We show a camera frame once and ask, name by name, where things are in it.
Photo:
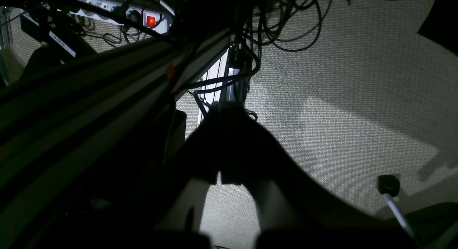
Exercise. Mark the black power adapter brick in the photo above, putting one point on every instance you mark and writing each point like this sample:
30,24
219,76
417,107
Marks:
59,31

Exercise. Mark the white power strip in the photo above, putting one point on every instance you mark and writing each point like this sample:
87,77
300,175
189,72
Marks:
154,14

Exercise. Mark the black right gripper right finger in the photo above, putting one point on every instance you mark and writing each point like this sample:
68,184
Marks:
282,191

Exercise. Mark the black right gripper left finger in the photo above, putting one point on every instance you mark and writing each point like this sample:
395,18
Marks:
183,184

